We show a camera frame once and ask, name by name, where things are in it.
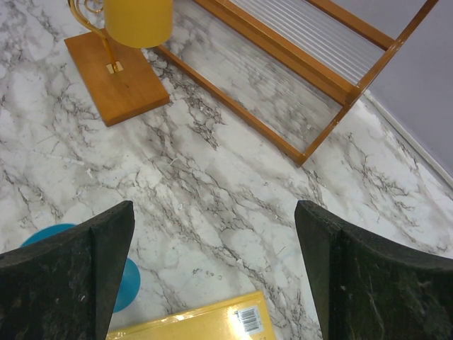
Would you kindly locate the gold wire wine glass rack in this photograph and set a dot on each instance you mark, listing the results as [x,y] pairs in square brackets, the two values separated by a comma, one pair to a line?
[119,78]

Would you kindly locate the yellow goblet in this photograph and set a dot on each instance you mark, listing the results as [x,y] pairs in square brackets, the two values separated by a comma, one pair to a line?
[139,23]

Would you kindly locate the yellow padded envelope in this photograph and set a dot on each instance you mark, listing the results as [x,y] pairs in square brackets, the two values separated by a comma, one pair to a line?
[243,317]

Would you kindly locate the blue goblet front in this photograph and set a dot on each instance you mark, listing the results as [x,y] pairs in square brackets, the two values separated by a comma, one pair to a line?
[131,278]

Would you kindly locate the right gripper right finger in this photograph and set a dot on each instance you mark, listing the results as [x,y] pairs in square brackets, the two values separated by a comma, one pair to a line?
[366,286]

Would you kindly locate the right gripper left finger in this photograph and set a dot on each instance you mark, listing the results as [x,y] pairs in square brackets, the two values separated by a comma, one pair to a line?
[65,286]

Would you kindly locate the wooden two-tier shelf rack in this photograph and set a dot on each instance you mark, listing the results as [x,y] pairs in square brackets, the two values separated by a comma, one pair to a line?
[301,63]

